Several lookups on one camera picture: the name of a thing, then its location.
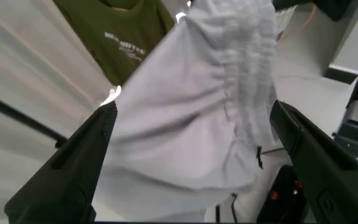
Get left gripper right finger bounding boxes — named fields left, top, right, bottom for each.
left=269, top=99, right=358, bottom=223

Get white curtain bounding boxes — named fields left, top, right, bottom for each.
left=0, top=0, right=122, bottom=220

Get black clothes rack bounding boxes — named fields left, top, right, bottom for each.
left=0, top=90, right=68, bottom=149

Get pink clothes hanger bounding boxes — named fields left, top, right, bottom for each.
left=277, top=3, right=319, bottom=44

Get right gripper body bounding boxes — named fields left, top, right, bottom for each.
left=311, top=0, right=354, bottom=22

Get green long-sleeved shirt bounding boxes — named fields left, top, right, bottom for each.
left=53, top=0, right=176, bottom=87

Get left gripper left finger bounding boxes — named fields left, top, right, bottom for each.
left=4, top=101, right=118, bottom=223

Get pale grey shorts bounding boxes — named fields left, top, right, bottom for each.
left=92, top=0, right=280, bottom=222

